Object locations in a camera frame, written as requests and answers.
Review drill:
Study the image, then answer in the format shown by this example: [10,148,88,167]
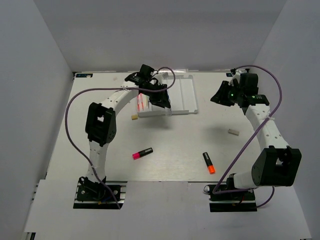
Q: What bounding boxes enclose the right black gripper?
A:
[210,80,244,107]

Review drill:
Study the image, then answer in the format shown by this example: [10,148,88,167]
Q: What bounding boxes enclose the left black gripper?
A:
[141,82,171,109]

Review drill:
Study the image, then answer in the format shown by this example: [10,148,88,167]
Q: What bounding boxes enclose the orange pen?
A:
[139,93,145,112]

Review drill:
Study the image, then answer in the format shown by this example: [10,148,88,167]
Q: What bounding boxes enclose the pink pen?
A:
[136,94,141,112]

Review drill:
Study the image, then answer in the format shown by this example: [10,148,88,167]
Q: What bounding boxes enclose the orange highlighter black cap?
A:
[202,152,216,175]

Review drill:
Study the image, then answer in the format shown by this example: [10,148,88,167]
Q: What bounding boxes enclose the small blue-capped bottle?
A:
[165,95,173,117]

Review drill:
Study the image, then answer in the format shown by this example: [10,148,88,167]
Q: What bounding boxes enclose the yellow pen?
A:
[144,96,150,108]

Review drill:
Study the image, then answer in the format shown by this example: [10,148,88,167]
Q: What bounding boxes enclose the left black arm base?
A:
[73,177,128,210]

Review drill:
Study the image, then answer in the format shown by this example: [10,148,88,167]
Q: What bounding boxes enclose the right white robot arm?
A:
[211,70,302,200]

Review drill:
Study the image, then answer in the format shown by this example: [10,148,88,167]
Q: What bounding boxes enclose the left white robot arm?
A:
[85,64,171,200]

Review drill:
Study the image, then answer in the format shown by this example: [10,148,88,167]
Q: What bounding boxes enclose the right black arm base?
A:
[203,184,258,213]

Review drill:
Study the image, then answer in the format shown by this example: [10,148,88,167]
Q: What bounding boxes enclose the white compartment tray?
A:
[137,74,199,118]

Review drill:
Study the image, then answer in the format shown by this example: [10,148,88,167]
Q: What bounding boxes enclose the white eraser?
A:
[228,129,240,136]

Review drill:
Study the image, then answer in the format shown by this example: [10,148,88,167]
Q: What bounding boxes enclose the pink highlighter black cap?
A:
[132,147,153,160]

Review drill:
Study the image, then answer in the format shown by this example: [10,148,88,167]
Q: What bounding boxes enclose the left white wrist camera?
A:
[155,72,169,84]

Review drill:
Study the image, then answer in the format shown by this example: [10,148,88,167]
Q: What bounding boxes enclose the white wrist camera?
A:
[229,69,242,88]
[155,72,169,84]

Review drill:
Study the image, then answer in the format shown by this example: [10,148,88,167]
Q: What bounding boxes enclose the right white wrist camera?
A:
[229,69,242,88]

